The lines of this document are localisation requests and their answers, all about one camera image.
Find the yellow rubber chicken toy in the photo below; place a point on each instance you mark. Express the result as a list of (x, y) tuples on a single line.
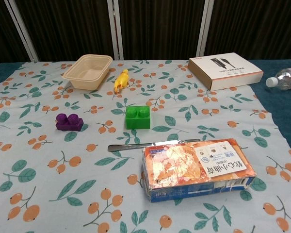
[(122, 81)]

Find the green building block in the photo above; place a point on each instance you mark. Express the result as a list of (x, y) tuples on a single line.
[(137, 121)]

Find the beige plastic food container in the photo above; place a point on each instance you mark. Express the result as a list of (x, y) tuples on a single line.
[(87, 72)]

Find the white frame post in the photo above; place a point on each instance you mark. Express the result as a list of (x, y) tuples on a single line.
[(116, 29), (23, 31), (204, 26)]

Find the purple building block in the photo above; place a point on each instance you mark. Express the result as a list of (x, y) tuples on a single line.
[(67, 124)]

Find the metal butter knife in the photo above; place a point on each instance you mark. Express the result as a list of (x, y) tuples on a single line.
[(126, 147)]

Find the clear plastic water bottle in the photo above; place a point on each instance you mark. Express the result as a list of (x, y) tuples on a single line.
[(286, 77)]

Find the orange cookie box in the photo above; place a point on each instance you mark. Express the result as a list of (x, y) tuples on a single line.
[(184, 167)]

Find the floral fruit print tablecloth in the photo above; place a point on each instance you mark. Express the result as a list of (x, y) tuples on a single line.
[(51, 150)]

